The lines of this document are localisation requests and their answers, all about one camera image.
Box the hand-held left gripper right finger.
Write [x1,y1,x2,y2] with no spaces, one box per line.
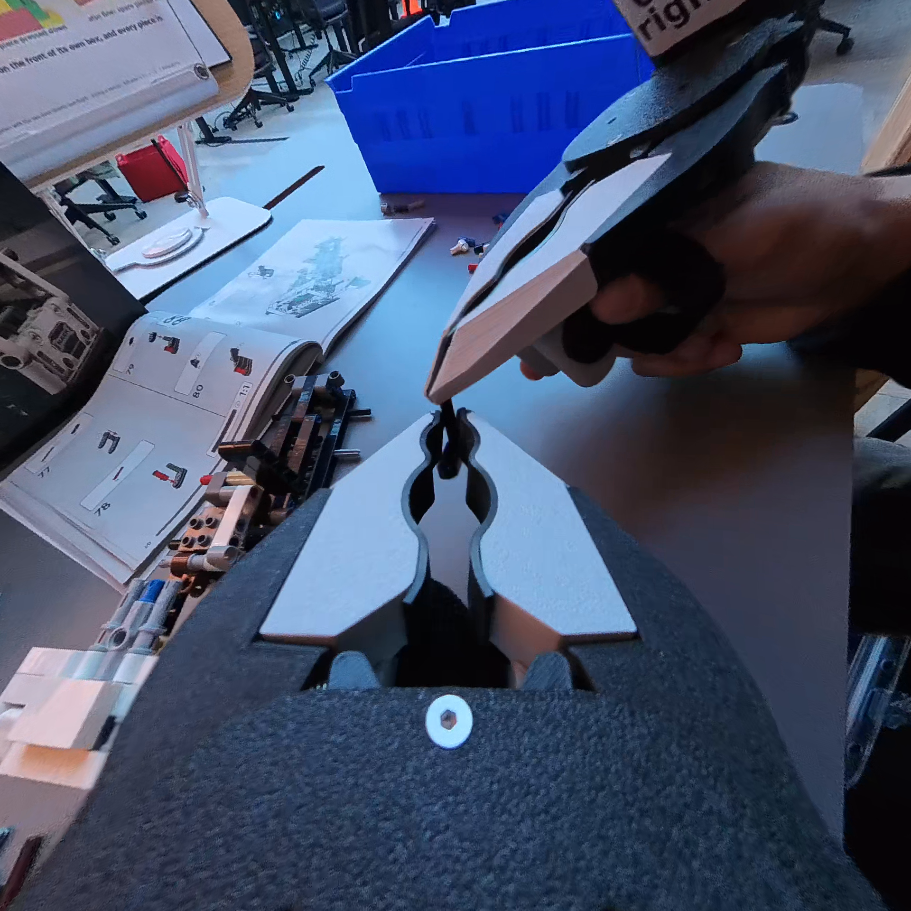
[457,409,639,687]

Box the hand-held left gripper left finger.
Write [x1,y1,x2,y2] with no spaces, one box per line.
[260,411,439,687]

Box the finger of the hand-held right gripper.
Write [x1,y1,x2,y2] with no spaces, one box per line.
[444,173,596,350]
[426,151,675,405]

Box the partly built lego model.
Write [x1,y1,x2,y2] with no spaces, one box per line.
[0,370,373,791]

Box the small black lego piece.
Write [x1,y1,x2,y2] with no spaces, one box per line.
[436,399,464,480]

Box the open lego instruction booklet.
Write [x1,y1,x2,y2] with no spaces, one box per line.
[0,217,437,589]

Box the black lego set box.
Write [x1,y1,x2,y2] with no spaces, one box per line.
[0,162,148,472]

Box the person's right hand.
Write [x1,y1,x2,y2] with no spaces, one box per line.
[630,161,911,378]

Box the blue plastic bin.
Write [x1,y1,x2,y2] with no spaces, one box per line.
[325,0,656,195]

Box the black office chair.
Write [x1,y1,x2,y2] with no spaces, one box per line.
[195,0,360,147]
[53,169,148,247]
[811,0,855,56]

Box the wooden panel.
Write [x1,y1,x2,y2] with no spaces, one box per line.
[860,91,911,173]

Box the dark flat strip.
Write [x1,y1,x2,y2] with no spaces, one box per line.
[262,164,326,212]

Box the wooden-top stand white base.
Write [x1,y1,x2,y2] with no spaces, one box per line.
[28,0,273,301]

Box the person's dark clothing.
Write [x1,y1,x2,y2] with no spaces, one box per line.
[844,399,911,911]

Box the red box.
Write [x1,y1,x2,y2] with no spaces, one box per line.
[115,134,190,205]

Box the printed instruction sheet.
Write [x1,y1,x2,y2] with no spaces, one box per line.
[0,0,233,139]

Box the black table clamp bracket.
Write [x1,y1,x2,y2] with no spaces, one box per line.
[846,632,911,787]

